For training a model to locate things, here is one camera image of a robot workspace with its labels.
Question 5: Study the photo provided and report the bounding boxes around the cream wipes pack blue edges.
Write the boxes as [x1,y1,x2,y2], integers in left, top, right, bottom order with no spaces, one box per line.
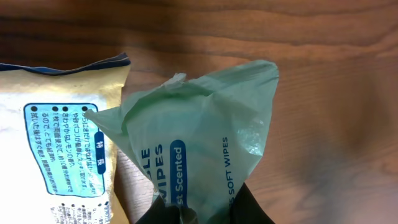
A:
[1,54,130,224]

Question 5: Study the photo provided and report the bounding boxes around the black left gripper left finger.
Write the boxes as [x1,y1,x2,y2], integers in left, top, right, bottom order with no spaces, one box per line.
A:
[136,196,180,224]

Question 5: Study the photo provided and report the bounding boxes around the green soft wipes pack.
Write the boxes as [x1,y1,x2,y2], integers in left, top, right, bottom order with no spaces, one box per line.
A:
[85,60,279,223]

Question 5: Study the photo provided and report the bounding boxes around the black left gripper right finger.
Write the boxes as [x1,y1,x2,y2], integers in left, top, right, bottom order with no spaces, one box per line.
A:
[229,184,275,224]

